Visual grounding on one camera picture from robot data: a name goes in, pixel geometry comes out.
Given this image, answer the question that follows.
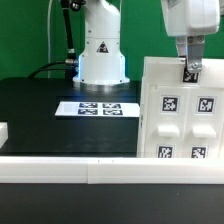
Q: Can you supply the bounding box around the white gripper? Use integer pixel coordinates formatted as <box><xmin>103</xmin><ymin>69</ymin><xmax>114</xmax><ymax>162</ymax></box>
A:
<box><xmin>161</xmin><ymin>0</ymin><xmax>220</xmax><ymax>73</ymax></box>

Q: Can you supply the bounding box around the white cabinet body box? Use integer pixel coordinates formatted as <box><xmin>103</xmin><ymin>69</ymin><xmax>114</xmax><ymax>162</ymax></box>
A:
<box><xmin>136</xmin><ymin>83</ymin><xmax>224</xmax><ymax>160</ymax></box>

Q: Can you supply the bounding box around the white cabinet top block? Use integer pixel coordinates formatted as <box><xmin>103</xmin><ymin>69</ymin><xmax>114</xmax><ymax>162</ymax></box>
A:
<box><xmin>143</xmin><ymin>57</ymin><xmax>224</xmax><ymax>89</ymax></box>

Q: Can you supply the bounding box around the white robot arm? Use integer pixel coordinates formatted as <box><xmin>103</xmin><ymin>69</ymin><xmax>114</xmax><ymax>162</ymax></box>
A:
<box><xmin>60</xmin><ymin>0</ymin><xmax>221</xmax><ymax>89</ymax></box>

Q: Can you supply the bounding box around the black cable bundle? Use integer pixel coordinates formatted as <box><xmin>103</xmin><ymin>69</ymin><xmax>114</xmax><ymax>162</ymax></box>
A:
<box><xmin>27</xmin><ymin>0</ymin><xmax>81</xmax><ymax>80</ymax></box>

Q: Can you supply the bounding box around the white marker base plate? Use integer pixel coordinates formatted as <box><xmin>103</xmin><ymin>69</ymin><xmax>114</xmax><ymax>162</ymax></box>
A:
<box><xmin>55</xmin><ymin>101</ymin><xmax>139</xmax><ymax>118</ymax></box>

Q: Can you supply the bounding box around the white cable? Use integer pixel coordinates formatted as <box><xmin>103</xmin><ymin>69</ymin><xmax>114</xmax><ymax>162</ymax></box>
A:
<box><xmin>47</xmin><ymin>0</ymin><xmax>55</xmax><ymax>79</ymax></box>

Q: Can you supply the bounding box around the white U-shaped fence frame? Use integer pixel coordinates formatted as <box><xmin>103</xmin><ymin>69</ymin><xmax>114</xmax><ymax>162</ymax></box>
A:
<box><xmin>0</xmin><ymin>156</ymin><xmax>224</xmax><ymax>184</ymax></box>

